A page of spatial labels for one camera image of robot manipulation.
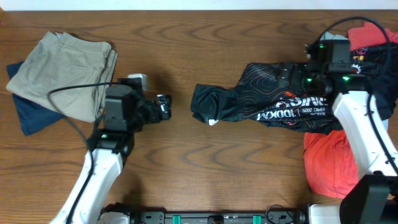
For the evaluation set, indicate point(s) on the folded navy blue garment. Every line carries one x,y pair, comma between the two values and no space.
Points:
32,116

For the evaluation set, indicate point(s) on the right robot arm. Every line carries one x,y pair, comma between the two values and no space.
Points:
329,74

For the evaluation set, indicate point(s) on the black patterned cycling jersey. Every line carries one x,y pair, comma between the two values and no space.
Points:
258,97

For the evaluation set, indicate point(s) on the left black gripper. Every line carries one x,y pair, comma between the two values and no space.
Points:
166,111

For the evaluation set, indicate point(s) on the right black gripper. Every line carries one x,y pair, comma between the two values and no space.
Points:
298,70

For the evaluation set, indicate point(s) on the red t-shirt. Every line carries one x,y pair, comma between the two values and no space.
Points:
329,162

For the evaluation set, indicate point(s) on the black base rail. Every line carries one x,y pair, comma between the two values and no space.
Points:
277,214

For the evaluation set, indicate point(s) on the light grey t-shirt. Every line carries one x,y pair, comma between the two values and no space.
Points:
330,36

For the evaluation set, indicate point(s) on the folded khaki trousers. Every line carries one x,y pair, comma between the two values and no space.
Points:
66,73

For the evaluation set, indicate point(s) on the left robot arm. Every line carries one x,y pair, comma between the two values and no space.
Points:
108,147

